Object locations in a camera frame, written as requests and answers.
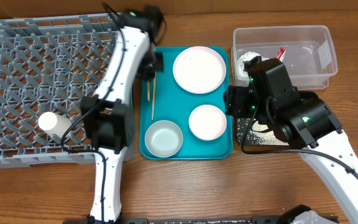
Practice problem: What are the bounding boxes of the rice grains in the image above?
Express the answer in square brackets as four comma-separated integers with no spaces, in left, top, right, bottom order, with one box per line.
[236,118,288,146]

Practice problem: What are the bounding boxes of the small white plate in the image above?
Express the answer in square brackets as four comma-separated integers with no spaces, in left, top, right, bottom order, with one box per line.
[188,105,227,141]

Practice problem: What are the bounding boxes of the red snack wrapper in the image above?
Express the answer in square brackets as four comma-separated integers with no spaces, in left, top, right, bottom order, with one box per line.
[275,47,286,62]

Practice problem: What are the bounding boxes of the grey bowl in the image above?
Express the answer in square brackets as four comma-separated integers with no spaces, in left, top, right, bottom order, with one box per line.
[145,120,183,158]

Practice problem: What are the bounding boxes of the white plastic cup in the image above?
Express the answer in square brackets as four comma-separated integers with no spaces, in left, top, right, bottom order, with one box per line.
[37,111,71,138]

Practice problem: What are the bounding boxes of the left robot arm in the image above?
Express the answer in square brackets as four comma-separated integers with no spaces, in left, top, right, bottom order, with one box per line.
[80,4,166,223]

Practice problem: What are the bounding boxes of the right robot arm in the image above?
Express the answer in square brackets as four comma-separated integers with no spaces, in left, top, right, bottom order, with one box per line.
[223,56,358,223]

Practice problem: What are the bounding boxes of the grey dishwasher rack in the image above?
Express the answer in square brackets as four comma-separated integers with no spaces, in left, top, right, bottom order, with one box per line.
[0,12,135,170]

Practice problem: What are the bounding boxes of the black tray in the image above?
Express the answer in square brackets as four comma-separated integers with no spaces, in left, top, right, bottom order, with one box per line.
[234,90,325,147]

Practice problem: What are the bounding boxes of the teal plastic tray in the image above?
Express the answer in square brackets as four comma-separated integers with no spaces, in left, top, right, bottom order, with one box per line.
[139,47,234,160]

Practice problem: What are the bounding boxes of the large white plate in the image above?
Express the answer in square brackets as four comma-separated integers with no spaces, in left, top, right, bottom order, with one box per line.
[173,46,226,94]

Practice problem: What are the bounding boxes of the clear plastic bin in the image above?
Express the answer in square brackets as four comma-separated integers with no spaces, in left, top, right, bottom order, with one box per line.
[231,26,338,90]

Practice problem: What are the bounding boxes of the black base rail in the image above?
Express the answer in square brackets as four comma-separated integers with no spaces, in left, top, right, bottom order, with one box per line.
[62,215,340,224]

